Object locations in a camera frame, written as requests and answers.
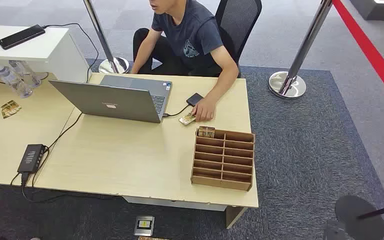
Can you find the person's left hand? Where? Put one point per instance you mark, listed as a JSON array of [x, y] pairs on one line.
[[204, 111]]

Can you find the patterned card with white edge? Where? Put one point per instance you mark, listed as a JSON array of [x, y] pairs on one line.
[[186, 120]]

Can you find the brown patterned card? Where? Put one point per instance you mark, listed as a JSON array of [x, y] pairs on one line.
[[206, 132]]

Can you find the person's right forearm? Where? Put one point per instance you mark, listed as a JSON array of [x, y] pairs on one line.
[[141, 58]]

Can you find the person's left forearm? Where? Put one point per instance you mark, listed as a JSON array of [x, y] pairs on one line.
[[225, 81]]

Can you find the brown wooden card organizer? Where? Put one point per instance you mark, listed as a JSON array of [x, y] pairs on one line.
[[223, 159]]

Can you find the person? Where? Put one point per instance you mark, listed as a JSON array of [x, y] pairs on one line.
[[192, 36]]

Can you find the patterned card on floor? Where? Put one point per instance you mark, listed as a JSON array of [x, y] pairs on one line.
[[152, 238]]

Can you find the grey laptop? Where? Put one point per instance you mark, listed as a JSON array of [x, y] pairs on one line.
[[112, 102]]

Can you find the black mesh office chair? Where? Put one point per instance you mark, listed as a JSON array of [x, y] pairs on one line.
[[241, 20]]

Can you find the dark grey rug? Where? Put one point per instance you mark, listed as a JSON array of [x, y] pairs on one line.
[[311, 139]]

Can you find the small grey square device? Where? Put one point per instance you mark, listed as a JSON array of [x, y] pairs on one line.
[[144, 226]]

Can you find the white cabinet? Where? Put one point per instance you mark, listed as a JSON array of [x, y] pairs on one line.
[[46, 49]]

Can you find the red barrier belt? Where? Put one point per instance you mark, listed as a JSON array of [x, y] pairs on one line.
[[369, 49]]

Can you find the black power hub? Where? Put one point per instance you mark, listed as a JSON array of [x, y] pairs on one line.
[[31, 158]]

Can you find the clear plastic water bottle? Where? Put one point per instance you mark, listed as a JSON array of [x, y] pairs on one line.
[[13, 82], [28, 74]]

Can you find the black stanchion with round base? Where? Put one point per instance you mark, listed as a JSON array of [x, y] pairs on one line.
[[359, 218]]

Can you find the stack of gold cards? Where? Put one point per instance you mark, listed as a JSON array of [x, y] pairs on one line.
[[10, 109]]

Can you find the black box with lit top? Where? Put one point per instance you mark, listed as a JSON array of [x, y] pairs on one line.
[[374, 11]]

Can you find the black smartphone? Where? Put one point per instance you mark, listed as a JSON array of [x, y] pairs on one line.
[[21, 36]]

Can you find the chrome stanchion post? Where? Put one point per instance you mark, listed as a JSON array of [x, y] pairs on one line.
[[303, 49], [100, 36]]

